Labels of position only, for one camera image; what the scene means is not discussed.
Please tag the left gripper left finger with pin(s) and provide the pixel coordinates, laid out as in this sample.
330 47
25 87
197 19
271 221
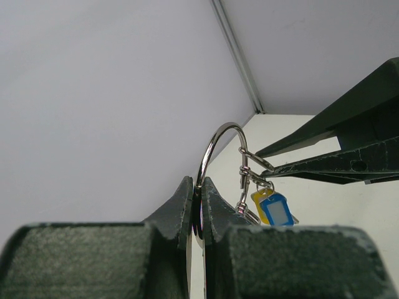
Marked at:
147 259

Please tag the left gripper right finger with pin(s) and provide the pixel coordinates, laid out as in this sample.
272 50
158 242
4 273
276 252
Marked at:
242 260

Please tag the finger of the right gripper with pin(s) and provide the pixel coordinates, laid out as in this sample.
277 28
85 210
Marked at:
374 163
373 91

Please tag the large keyring with coloured keys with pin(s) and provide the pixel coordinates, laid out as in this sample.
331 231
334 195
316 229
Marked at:
247 176

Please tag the right aluminium frame post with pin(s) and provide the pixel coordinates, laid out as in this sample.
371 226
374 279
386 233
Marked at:
237 53

